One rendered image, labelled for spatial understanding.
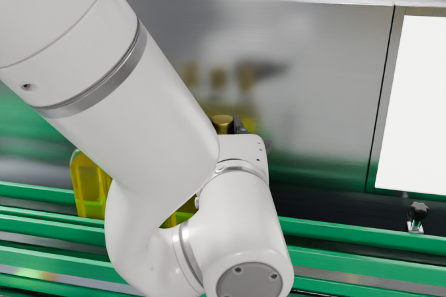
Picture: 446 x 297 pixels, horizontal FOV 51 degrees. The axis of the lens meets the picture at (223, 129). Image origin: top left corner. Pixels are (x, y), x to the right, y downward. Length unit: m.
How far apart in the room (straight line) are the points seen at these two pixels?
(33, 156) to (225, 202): 0.68
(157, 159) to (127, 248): 0.11
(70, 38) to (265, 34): 0.54
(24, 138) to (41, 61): 0.82
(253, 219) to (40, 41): 0.27
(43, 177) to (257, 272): 0.75
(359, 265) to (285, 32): 0.39
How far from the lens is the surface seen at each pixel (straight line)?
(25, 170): 1.13
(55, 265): 0.80
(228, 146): 0.60
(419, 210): 0.83
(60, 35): 0.26
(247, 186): 0.49
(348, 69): 0.79
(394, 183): 0.89
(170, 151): 0.32
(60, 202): 0.96
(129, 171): 0.33
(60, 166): 1.07
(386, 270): 0.79
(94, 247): 0.85
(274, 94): 0.81
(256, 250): 0.42
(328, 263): 0.78
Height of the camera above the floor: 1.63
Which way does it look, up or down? 27 degrees down
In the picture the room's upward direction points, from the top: straight up
